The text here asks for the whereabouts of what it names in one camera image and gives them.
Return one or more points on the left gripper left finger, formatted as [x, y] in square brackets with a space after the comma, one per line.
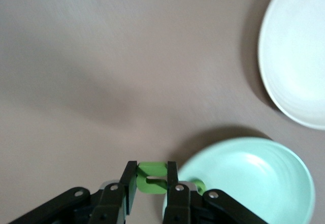
[128, 180]

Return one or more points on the green letter u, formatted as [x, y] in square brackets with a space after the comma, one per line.
[142, 183]

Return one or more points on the pale green plate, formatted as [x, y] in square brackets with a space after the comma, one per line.
[254, 183]

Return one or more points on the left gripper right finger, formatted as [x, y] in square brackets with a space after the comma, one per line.
[172, 173]

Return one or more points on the beige plate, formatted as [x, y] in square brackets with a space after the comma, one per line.
[297, 56]

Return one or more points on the green letter b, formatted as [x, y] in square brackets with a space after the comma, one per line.
[199, 183]

